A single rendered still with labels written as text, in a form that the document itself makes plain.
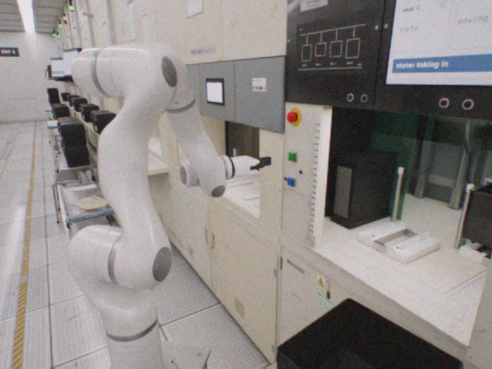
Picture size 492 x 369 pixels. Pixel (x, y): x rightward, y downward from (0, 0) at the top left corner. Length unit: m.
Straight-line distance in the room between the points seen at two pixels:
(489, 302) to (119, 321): 0.78
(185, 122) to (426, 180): 1.39
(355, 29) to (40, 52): 13.48
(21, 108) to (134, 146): 13.54
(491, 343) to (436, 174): 1.17
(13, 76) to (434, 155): 13.46
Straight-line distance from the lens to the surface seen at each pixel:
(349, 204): 1.43
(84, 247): 0.76
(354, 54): 1.04
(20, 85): 14.16
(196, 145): 0.94
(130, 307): 0.80
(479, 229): 1.38
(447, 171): 1.93
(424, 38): 0.92
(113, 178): 0.69
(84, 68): 0.75
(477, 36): 0.87
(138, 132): 0.69
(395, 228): 1.47
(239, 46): 1.56
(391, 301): 1.11
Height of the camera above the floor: 1.50
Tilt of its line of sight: 19 degrees down
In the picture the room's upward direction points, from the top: 1 degrees counter-clockwise
